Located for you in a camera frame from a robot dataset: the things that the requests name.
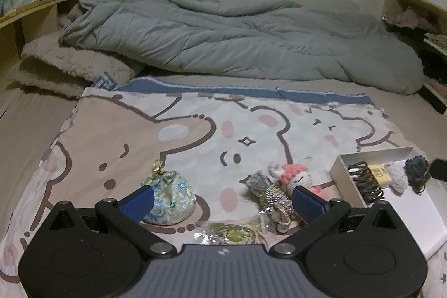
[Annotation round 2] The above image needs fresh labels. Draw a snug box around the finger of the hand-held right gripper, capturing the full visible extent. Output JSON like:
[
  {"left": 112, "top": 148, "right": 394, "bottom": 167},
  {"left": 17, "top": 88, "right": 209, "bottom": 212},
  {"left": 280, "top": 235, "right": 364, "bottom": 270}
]
[{"left": 431, "top": 159, "right": 447, "bottom": 182}]

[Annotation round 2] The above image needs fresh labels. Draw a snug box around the dark blue brown crochet scrunchie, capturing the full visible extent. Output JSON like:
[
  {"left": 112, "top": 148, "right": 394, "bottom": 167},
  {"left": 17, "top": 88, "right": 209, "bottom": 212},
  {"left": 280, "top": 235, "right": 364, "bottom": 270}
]
[{"left": 404, "top": 155, "right": 432, "bottom": 194}]

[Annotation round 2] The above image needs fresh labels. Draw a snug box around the pile of pinkish clothes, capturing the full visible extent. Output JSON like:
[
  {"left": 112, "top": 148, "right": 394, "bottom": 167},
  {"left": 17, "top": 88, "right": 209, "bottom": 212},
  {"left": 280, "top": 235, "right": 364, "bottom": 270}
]
[{"left": 382, "top": 6, "right": 443, "bottom": 34}]

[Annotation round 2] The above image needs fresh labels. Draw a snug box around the white cardboard box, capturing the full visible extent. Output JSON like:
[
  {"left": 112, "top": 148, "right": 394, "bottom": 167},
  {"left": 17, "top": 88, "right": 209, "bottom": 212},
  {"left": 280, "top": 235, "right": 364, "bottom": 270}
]
[{"left": 329, "top": 146, "right": 447, "bottom": 261}]

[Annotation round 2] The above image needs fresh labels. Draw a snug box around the plastic bag of beige cords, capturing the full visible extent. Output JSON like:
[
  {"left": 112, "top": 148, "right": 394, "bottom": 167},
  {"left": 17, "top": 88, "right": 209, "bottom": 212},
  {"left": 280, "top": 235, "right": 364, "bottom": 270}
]
[{"left": 190, "top": 217, "right": 272, "bottom": 247}]

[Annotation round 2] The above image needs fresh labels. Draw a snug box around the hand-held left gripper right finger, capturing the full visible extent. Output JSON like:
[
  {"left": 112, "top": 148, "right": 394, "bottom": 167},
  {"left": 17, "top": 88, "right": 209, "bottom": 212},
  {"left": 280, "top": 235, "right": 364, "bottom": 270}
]
[{"left": 269, "top": 185, "right": 403, "bottom": 259}]

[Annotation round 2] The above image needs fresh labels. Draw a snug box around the wooden bedside shelf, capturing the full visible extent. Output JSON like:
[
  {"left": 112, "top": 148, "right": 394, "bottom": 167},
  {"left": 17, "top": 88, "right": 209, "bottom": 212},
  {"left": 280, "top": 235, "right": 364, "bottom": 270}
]
[{"left": 0, "top": 0, "right": 90, "bottom": 84}]

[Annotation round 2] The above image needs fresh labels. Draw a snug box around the bear printed blanket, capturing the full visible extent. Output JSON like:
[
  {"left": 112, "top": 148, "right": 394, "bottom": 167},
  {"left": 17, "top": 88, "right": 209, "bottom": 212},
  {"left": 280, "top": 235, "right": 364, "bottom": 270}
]
[{"left": 0, "top": 75, "right": 447, "bottom": 298}]

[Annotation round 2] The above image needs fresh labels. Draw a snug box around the small barcode label packet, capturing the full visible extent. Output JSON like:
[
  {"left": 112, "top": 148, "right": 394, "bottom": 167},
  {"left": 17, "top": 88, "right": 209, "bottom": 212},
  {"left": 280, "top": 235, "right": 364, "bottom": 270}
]
[{"left": 369, "top": 163, "right": 390, "bottom": 184}]

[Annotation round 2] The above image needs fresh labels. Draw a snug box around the black hair ties bundle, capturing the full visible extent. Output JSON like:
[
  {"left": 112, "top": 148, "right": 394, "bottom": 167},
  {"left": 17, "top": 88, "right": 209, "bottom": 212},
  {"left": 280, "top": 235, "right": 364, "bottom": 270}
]
[{"left": 346, "top": 161, "right": 385, "bottom": 207}]

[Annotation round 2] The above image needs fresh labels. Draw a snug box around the grey comforter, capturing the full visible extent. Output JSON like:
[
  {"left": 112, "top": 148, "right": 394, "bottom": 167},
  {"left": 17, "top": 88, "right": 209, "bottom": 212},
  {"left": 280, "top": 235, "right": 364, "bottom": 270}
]
[{"left": 58, "top": 0, "right": 425, "bottom": 96}]

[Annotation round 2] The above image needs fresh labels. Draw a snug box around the pink crochet doll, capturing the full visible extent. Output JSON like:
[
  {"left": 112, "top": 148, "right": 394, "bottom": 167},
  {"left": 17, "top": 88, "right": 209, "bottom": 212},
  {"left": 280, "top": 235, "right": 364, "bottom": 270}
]
[{"left": 267, "top": 161, "right": 328, "bottom": 201}]

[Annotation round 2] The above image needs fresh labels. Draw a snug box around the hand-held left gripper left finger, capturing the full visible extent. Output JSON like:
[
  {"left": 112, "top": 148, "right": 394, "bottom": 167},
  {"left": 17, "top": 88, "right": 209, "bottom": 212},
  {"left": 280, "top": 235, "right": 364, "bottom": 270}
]
[{"left": 45, "top": 185, "right": 177, "bottom": 259}]

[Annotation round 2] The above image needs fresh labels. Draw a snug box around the tissue pack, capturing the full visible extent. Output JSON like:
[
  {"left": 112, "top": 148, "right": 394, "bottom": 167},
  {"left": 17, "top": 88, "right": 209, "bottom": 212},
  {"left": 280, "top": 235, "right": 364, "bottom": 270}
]
[{"left": 2, "top": 0, "right": 39, "bottom": 15}]

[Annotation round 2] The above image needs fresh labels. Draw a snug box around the white crochet piece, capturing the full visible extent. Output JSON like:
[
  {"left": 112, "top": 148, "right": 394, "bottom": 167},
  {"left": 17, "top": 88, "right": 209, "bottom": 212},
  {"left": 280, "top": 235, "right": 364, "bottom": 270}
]
[{"left": 382, "top": 161, "right": 409, "bottom": 194}]

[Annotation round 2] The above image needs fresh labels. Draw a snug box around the floral fabric pouch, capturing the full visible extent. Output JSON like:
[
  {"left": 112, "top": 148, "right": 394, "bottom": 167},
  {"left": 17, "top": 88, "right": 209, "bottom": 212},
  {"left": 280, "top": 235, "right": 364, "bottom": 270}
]
[{"left": 139, "top": 160, "right": 197, "bottom": 226}]

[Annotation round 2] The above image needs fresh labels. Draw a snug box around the wooden shelf with clothes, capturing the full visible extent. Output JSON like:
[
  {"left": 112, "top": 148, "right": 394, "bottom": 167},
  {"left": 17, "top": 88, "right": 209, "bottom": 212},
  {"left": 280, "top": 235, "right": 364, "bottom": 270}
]
[{"left": 382, "top": 0, "right": 447, "bottom": 114}]

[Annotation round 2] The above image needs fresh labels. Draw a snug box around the beige fluffy blanket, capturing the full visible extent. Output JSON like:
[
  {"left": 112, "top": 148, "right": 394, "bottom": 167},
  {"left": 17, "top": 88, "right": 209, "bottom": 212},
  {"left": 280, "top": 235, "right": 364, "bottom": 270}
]
[{"left": 14, "top": 30, "right": 144, "bottom": 100}]

